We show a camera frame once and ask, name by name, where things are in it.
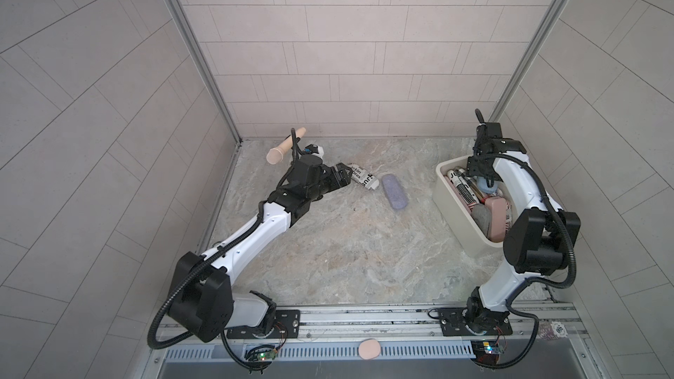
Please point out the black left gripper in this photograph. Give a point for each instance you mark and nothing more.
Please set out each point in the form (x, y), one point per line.
(342, 180)

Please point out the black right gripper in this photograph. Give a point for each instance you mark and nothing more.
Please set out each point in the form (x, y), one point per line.
(472, 168)

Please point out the pink glasses case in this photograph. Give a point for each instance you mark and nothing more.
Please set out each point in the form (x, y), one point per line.
(462, 190)
(500, 223)

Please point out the cream plastic storage box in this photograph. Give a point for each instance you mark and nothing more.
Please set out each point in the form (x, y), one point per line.
(459, 219)

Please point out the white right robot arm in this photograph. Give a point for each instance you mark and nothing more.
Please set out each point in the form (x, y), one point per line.
(539, 246)

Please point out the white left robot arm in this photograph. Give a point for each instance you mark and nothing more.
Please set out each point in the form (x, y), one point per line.
(201, 301)

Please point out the beige microphone head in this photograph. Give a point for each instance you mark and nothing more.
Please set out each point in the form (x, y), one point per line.
(277, 154)

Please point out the left circuit board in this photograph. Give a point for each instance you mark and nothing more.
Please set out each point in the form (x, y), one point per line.
(262, 354)

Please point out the circuit board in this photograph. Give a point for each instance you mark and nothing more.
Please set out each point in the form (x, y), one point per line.
(262, 354)
(486, 352)

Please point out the small patterned roll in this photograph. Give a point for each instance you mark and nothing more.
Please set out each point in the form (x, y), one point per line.
(552, 330)

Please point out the right circuit board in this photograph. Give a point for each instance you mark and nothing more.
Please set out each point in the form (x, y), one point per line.
(486, 352)

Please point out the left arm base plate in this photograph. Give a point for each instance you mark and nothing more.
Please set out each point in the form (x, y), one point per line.
(285, 325)

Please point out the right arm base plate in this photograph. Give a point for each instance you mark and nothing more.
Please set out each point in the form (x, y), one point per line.
(453, 321)

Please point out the aluminium rail frame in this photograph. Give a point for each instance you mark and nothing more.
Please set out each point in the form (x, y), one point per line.
(404, 322)

